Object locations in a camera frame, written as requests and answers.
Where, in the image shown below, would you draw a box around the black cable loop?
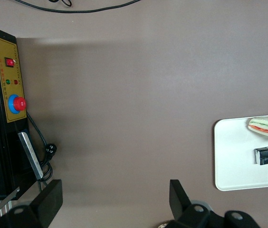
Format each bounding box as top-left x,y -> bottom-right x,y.
48,0 -> 73,7

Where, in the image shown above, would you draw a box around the long thin black cable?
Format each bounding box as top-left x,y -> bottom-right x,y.
14,0 -> 142,13

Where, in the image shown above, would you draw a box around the black power cable with plug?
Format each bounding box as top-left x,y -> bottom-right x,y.
26,111 -> 57,191

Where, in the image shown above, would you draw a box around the red emergency stop button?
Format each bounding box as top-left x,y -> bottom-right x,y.
8,94 -> 27,114

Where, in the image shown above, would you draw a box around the black machine with yellow panel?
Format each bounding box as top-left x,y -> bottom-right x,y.
0,24 -> 30,201

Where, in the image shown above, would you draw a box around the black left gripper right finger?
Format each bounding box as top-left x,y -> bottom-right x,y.
169,179 -> 261,228

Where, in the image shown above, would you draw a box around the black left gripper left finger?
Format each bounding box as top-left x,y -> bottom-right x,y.
0,179 -> 64,228

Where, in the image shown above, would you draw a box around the white plastic tray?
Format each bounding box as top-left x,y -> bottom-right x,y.
214,114 -> 268,191

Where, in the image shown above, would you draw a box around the red rocker switch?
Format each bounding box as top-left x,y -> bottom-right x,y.
4,57 -> 16,68

